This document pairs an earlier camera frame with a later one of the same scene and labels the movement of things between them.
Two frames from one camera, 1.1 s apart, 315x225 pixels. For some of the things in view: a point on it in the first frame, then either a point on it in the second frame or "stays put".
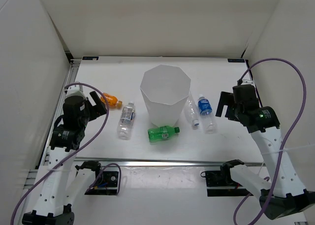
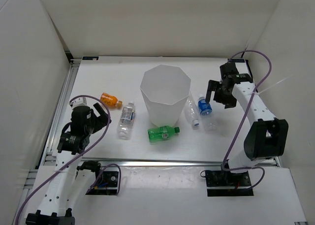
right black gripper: [226, 99] → [212, 86]
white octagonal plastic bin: [166, 89] stays put
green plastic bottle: [161, 133] stays put
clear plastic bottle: [191, 111] stays put
